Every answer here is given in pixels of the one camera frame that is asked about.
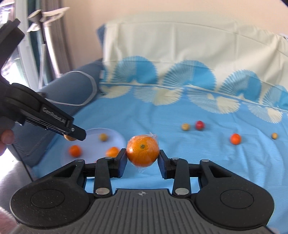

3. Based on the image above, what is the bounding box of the pale blue round plate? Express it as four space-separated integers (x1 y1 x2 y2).
60 128 127 179

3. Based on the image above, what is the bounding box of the blue fan-print cloth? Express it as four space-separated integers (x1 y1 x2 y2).
31 17 288 225

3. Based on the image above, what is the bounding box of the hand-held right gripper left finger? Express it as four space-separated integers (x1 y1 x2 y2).
48 148 128 197

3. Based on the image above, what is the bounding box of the plastic-wrapped orange mandarin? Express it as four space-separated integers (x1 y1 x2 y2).
126 132 161 174

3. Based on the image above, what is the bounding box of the blue stitched back cushion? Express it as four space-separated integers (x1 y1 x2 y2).
97 24 107 59

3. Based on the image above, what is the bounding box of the white steamer stand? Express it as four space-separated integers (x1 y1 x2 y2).
40 7 70 76

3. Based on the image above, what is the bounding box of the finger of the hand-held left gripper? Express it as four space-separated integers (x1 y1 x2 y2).
64 125 87 141

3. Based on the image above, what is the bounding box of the grey curtain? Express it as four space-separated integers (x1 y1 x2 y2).
52 0 73 73

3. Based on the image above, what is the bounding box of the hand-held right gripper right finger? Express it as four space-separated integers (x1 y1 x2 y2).
158 150 237 197

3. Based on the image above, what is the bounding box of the person's left hand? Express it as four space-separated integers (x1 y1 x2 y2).
0 129 15 156

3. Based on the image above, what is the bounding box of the white charging cable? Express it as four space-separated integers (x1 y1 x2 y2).
37 71 98 107

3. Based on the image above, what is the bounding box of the white boucle cushion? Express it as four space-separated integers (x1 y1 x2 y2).
0 155 37 225

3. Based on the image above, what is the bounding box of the white window frame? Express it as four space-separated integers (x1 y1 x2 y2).
16 0 32 87

